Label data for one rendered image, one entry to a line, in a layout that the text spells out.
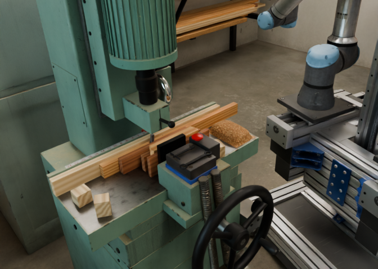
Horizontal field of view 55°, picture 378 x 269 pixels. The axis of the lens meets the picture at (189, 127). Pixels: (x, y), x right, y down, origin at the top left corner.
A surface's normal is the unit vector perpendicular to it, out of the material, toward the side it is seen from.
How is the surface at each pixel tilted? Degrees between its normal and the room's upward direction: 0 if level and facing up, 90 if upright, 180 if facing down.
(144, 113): 90
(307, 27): 90
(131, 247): 90
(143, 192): 0
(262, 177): 0
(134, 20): 90
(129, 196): 0
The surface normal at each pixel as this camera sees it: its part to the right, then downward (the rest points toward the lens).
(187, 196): -0.76, 0.36
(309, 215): -0.04, -0.86
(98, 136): 0.65, 0.36
